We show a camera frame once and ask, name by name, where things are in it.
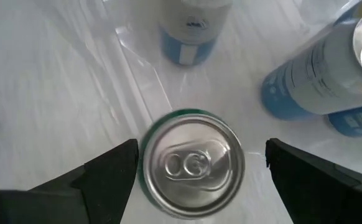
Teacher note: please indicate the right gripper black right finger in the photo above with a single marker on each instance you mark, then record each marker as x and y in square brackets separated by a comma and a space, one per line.
[311, 189]

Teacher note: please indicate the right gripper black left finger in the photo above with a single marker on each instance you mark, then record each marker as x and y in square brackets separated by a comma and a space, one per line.
[106, 186]

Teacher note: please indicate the green Sprite soda can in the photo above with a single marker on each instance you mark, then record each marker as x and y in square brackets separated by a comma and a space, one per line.
[192, 161]

